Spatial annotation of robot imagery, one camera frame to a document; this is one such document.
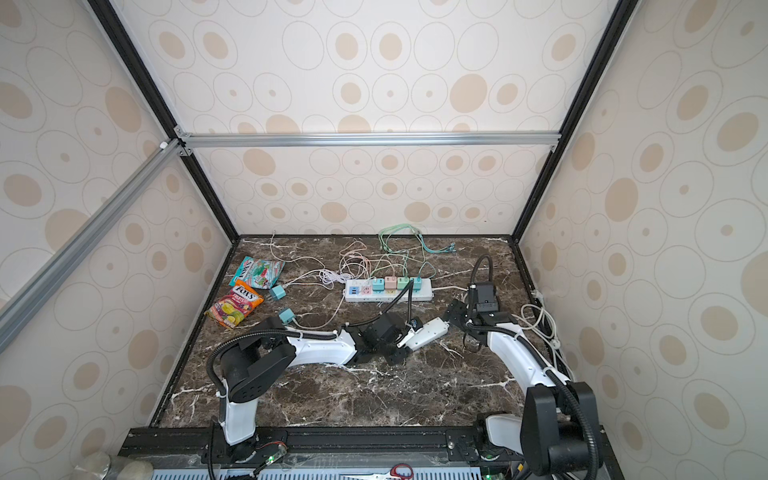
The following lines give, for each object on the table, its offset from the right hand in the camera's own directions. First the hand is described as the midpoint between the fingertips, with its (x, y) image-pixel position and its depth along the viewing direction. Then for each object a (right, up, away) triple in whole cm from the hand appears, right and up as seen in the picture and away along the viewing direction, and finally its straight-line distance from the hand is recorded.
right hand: (458, 314), depth 89 cm
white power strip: (-10, -6, 0) cm, 12 cm away
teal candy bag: (-69, +12, +17) cm, 72 cm away
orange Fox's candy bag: (-71, +1, +7) cm, 72 cm away
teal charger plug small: (-59, +5, +11) cm, 60 cm away
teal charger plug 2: (-54, -2, +6) cm, 54 cm away
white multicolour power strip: (-30, +6, +11) cm, 32 cm away
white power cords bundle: (+26, -2, +8) cm, 28 cm away
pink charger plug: (-20, +9, +8) cm, 24 cm away
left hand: (-13, -8, -1) cm, 15 cm away
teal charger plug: (-24, +8, +8) cm, 27 cm away
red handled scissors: (-20, -34, -19) cm, 44 cm away
